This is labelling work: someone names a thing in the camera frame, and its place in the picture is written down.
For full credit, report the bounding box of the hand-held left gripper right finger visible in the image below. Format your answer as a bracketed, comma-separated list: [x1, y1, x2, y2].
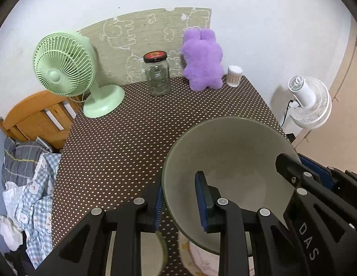
[195, 170, 308, 276]

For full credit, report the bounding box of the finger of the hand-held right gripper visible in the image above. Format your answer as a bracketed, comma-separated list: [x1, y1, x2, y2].
[275, 153, 357, 227]
[298, 153, 357, 192]

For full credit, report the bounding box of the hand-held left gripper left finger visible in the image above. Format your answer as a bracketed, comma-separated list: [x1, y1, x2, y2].
[32, 175, 166, 276]

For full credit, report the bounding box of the grey bowl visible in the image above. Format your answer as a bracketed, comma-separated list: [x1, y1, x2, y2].
[162, 116, 302, 256]

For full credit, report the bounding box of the white plate with red print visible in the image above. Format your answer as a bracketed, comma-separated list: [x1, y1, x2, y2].
[178, 231, 222, 276]

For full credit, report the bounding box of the white fan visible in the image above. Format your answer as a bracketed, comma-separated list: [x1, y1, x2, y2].
[288, 75, 332, 128]

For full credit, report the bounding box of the brown polka dot tablecloth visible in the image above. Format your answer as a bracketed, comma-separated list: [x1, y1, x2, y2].
[52, 75, 291, 276]

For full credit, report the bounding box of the cotton swab container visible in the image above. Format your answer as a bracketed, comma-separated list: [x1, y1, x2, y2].
[227, 66, 243, 87]

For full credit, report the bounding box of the blue checkered bear cloth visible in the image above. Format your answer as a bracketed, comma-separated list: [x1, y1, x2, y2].
[3, 152, 62, 269]

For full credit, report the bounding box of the glass jar red lid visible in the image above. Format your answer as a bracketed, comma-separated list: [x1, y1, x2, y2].
[143, 51, 171, 96]

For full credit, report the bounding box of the purple plush rabbit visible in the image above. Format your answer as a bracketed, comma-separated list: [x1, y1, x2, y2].
[181, 28, 224, 92]

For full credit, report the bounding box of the grey plaid cloth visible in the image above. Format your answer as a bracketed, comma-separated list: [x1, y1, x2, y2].
[3, 136, 54, 187]

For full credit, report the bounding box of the dark cloth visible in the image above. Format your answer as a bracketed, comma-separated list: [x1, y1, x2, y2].
[4, 233, 35, 276]

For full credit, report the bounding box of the white cloth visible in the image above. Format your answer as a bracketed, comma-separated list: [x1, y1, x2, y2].
[0, 215, 22, 251]

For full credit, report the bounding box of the wooden chair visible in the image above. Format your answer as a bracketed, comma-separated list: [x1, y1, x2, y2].
[0, 90, 82, 153]

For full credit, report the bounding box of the green table fan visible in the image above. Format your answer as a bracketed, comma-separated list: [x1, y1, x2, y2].
[33, 32, 125, 118]

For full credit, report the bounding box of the black fan cable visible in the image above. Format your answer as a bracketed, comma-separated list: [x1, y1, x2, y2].
[282, 99, 294, 127]

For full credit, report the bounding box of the green cartoon wall mat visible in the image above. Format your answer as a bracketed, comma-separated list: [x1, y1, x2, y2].
[76, 6, 212, 85]

